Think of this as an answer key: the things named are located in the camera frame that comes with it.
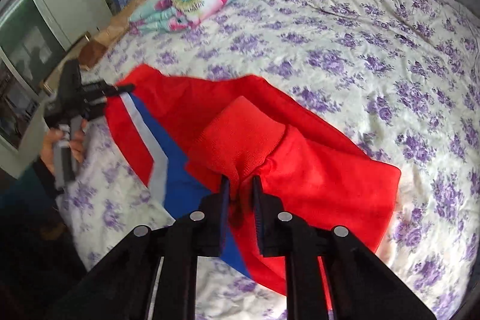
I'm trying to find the red pants with striped side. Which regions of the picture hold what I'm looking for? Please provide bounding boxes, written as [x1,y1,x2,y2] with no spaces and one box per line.
[105,65,400,294]

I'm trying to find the person's left hand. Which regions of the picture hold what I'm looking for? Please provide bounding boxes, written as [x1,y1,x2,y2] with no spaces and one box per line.
[40,119,88,174]

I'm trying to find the white framed window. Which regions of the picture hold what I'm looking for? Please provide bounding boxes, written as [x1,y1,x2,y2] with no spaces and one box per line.
[1,0,70,149]

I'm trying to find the purple floral bed cover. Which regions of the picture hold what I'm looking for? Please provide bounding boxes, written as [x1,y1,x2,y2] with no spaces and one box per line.
[86,0,479,319]

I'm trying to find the brown wooden bed frame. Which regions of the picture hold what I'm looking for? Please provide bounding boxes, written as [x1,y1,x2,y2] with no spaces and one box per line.
[39,0,159,96]

